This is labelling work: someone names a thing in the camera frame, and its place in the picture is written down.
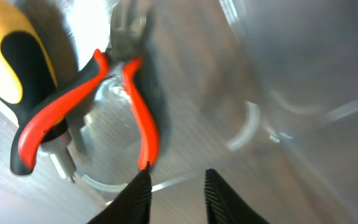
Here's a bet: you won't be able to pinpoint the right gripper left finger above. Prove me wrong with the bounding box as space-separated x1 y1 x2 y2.
88 162 152 224

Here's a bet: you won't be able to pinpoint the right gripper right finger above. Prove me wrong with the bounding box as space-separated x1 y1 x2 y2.
204 169 269 224

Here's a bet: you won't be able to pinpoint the red handled pliers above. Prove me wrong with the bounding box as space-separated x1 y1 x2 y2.
9 0 171 176

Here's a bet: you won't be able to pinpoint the stubby yellow black screwdriver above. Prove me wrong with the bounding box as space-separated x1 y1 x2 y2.
0 0 78 184

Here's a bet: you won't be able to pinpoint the clear plastic container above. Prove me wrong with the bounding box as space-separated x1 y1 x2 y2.
0 0 358 224

